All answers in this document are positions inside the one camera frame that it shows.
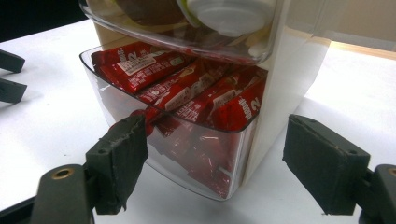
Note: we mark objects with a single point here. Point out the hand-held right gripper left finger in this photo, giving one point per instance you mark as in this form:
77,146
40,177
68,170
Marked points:
123,158

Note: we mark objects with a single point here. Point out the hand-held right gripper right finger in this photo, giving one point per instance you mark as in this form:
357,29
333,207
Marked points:
323,165

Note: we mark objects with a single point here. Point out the clear drawer with red packets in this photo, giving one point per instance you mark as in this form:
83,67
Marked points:
193,155

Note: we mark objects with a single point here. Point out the pile of red snack packets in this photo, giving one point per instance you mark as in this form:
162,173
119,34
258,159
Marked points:
186,90

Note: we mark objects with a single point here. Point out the clear drawer with white cup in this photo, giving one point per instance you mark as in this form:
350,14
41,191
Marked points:
149,37

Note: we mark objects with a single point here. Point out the white round lid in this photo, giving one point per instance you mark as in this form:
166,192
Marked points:
230,15

